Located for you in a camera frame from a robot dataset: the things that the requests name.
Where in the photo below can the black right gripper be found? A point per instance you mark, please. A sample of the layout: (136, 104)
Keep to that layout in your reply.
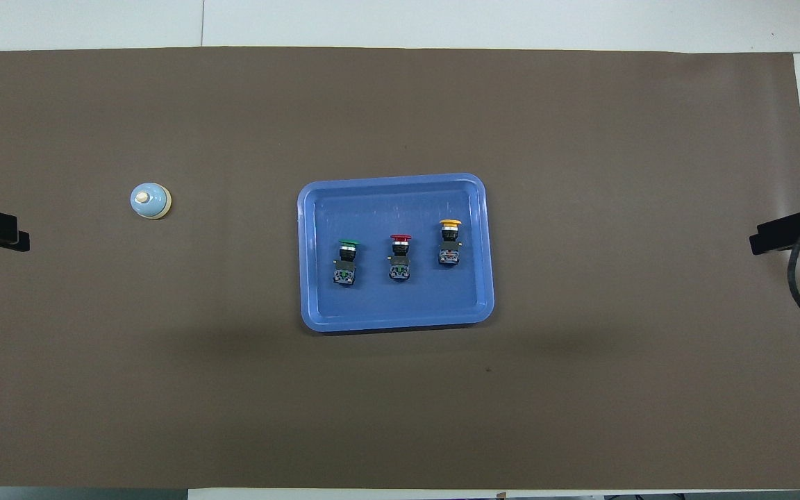
(792, 232)

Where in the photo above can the light blue service bell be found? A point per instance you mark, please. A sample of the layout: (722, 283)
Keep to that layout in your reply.
(150, 201)

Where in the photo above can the yellow push button switch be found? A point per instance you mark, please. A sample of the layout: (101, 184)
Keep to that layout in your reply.
(449, 255)

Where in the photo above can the green push button switch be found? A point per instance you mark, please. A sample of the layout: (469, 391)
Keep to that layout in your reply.
(345, 276)

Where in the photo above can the red push button switch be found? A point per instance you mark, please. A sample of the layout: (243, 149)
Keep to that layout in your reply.
(400, 271)

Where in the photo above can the blue plastic tray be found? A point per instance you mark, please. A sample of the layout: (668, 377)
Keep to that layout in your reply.
(393, 305)

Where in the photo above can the brown table mat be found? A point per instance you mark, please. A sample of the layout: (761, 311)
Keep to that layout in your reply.
(400, 104)

